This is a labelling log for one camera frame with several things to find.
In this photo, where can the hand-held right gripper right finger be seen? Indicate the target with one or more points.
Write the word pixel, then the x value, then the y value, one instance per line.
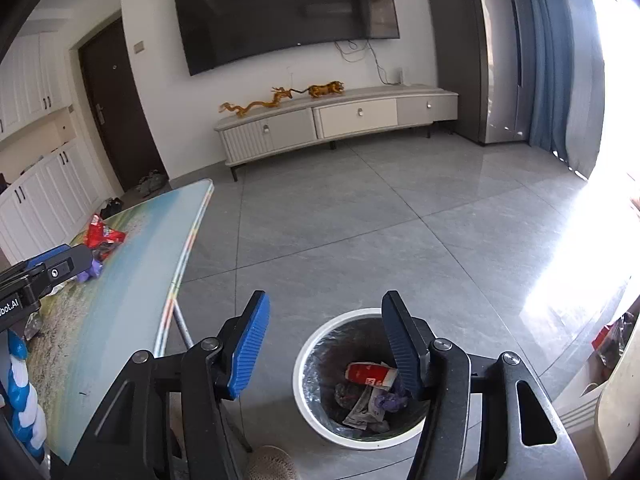
pixel 402 345

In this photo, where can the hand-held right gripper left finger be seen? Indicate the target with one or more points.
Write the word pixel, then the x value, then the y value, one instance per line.
pixel 247 345

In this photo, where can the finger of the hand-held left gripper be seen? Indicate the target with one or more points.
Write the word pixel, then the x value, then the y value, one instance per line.
pixel 47 255
pixel 65 267

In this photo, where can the purple wrapper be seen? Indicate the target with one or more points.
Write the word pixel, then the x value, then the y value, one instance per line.
pixel 392 401
pixel 91 271

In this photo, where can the red white packet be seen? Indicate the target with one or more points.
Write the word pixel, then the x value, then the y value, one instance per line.
pixel 370 375

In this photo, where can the grey round waste bin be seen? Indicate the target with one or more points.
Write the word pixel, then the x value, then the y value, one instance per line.
pixel 320 340

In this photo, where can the grey printed paper wrapper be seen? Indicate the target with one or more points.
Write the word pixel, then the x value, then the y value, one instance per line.
pixel 362 410

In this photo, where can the clear crinkled wrapper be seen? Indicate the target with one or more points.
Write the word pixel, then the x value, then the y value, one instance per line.
pixel 33 326

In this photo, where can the red snack packet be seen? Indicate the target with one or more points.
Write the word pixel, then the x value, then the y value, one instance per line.
pixel 102 234

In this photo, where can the pair of black shoes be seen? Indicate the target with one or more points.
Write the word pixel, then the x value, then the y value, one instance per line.
pixel 110 207

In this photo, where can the folding table with landscape print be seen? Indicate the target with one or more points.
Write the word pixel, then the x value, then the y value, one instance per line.
pixel 140 270

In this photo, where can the blue white twisted cloth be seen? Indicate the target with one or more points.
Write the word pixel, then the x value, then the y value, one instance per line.
pixel 20 390

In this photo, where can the pair of grey slippers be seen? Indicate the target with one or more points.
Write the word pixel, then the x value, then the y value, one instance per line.
pixel 150 183

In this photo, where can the dark brown entrance door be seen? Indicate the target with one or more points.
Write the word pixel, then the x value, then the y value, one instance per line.
pixel 117 110

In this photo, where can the clear bag with red box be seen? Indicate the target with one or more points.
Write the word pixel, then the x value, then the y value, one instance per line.
pixel 620 337

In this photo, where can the cream furniture piece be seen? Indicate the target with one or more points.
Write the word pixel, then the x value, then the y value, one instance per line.
pixel 617 420

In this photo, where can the white grey television cabinet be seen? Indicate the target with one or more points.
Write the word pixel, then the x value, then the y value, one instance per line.
pixel 350 117

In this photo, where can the golden dragon figurine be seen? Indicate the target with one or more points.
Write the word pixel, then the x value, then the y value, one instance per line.
pixel 250 106

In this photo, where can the golden tiger figurine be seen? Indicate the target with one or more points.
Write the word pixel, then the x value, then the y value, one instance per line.
pixel 325 91

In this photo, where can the small white upright device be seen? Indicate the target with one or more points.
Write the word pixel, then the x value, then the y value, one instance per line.
pixel 401 76

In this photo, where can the silver refrigerator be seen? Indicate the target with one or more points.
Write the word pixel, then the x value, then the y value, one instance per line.
pixel 470 50

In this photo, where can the blue curtain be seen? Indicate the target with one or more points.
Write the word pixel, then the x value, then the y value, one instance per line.
pixel 560 60

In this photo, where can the white panelled wall cabinet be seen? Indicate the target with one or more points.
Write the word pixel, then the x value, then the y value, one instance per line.
pixel 45 195

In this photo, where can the beige wall switch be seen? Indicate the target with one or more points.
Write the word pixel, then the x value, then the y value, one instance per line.
pixel 140 47

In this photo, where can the black wall television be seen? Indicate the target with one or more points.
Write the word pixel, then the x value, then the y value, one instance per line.
pixel 285 15

